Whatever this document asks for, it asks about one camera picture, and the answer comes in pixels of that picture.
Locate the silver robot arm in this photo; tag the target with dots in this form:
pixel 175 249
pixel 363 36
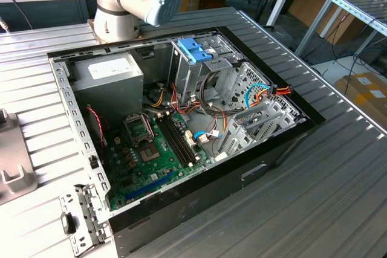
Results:
pixel 115 13

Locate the silver disk bay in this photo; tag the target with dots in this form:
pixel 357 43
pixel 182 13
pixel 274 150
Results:
pixel 236 132

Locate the black RAM slot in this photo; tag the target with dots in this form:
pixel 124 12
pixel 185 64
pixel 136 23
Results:
pixel 175 140
pixel 171 140
pixel 182 140
pixel 178 140

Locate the silver metal drive cage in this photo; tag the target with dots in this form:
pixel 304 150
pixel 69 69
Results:
pixel 187 79

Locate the CPU socket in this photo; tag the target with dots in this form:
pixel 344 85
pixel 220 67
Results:
pixel 151 153

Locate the blue plastic cage latch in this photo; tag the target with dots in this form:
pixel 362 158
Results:
pixel 193 51

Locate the green motherboard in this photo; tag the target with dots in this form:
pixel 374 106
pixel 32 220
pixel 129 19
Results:
pixel 145 176

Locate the blue expansion slot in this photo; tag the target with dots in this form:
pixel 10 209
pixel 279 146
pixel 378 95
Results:
pixel 150 186

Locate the black open PC case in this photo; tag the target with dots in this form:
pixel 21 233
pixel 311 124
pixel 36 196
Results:
pixel 211 197

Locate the grey power supply unit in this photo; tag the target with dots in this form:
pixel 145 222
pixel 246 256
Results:
pixel 106 95

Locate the plain brown cardboard box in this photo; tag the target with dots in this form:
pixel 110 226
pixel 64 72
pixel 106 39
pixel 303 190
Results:
pixel 305 7

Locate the cardboard box with labels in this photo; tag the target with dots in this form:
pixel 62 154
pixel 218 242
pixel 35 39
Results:
pixel 362 95

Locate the grey parts rack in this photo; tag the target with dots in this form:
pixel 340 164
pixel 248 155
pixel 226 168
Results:
pixel 12 146

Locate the silver hinged slot bracket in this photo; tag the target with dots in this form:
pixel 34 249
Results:
pixel 87 209

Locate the metal frame slat table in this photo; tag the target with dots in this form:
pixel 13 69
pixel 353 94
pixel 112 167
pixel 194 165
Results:
pixel 367 4

